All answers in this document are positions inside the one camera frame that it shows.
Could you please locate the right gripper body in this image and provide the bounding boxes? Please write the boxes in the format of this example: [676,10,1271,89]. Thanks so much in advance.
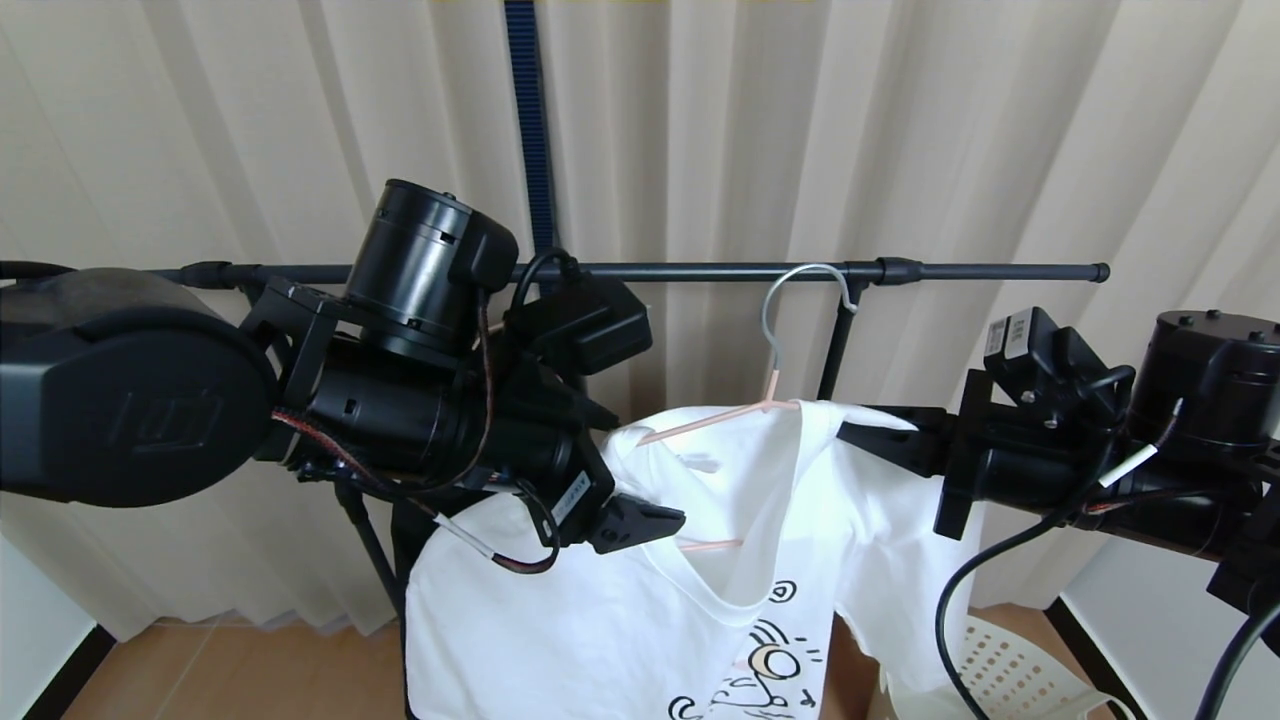
[932,369,1113,542]

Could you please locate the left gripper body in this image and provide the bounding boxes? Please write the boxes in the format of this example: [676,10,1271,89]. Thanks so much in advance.
[478,363,618,550]

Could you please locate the black shorts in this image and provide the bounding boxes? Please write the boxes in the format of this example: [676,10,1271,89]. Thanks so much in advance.
[392,495,451,641]

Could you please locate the white garment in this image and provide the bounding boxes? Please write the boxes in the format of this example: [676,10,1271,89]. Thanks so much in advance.
[404,397,987,720]

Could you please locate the pink clothes hanger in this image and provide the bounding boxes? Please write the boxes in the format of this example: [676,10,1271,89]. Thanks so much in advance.
[636,263,860,555]

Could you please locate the white laundry basket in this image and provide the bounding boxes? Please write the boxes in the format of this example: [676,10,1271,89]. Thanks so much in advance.
[880,612,1138,720]

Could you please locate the black clothes rack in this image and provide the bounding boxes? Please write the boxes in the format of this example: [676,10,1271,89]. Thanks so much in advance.
[150,258,1112,626]

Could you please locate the white curtain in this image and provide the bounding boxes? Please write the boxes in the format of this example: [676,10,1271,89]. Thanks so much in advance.
[0,0,563,643]
[538,0,1280,613]

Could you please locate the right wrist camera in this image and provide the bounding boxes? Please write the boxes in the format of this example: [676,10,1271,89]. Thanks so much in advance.
[982,306,1138,433]

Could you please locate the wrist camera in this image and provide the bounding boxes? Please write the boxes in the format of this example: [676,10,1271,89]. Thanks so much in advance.
[982,306,1138,433]
[498,275,654,381]

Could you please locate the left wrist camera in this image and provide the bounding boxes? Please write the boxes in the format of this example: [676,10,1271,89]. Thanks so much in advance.
[498,275,654,381]

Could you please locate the black cable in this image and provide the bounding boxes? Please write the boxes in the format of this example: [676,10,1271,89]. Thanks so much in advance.
[509,247,583,313]
[934,440,1280,720]

